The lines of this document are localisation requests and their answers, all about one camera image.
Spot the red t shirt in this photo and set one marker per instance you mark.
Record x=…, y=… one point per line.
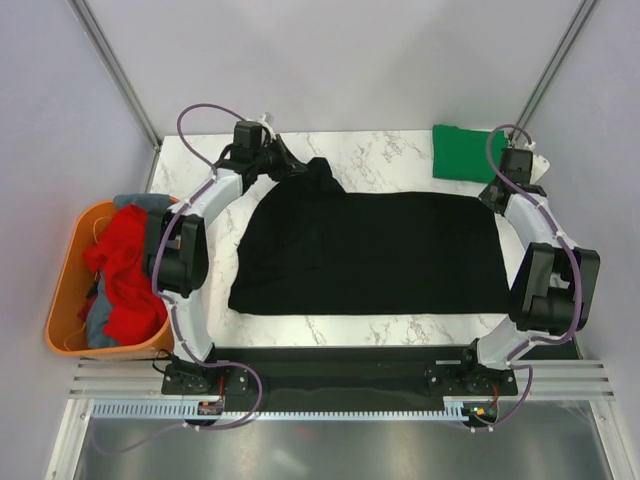
x=125, y=270

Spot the orange plastic basket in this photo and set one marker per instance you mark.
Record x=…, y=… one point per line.
x=65, y=332

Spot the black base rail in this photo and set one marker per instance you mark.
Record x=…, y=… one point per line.
x=339, y=378

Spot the folded green t shirt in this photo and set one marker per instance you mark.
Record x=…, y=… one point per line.
x=459, y=154

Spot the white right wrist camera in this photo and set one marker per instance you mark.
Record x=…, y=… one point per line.
x=537, y=162

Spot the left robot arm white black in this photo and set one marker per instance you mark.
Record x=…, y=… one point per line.
x=176, y=255

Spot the left aluminium frame post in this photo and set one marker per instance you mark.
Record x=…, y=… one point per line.
x=107, y=54

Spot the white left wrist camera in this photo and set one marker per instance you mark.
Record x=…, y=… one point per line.
x=266, y=120

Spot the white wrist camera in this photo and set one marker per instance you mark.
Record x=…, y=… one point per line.
x=537, y=162
x=266, y=120

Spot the black t shirt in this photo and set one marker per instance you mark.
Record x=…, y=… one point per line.
x=312, y=248

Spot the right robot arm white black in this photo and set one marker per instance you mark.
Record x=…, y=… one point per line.
x=552, y=293

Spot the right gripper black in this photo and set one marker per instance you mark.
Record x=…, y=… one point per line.
x=485, y=196

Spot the grey t shirt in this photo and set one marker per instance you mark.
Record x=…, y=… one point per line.
x=145, y=200

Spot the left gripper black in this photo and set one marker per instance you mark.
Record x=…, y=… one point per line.
x=288, y=164

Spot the white slotted cable duct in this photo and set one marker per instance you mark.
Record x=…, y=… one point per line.
x=194, y=410

